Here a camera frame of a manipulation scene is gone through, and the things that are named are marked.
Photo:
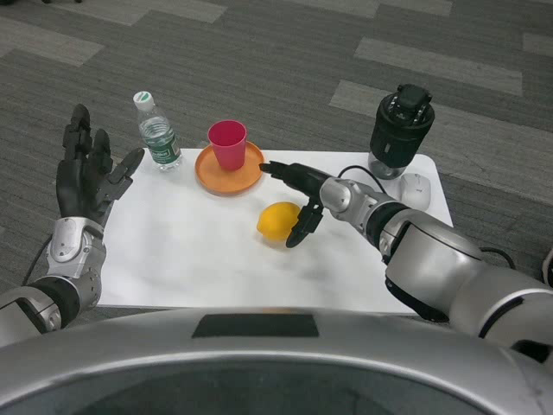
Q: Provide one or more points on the black blender jar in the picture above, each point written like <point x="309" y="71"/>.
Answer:
<point x="397" y="134"/>

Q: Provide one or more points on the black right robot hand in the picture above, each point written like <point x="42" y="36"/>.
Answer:
<point x="304" y="179"/>

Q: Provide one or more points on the yellow lemon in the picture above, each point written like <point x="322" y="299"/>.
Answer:
<point x="274" y="220"/>

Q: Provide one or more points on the white computer mouse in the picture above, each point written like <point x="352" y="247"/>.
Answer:
<point x="415" y="190"/>

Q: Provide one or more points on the red plastic cup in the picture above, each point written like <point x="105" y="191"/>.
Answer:
<point x="227" y="147"/>

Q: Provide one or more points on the orange round plate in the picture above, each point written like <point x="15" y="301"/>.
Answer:
<point x="211" y="177"/>

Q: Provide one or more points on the silver robot chest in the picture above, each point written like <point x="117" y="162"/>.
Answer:
<point x="276" y="372"/>

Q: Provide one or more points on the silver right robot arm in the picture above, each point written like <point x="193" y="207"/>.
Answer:
<point x="432" y="259"/>

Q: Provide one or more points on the clear plastic water bottle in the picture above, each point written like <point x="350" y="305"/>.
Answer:
<point x="160" y="142"/>

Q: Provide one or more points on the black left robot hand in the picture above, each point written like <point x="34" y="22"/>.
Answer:
<point x="80" y="186"/>

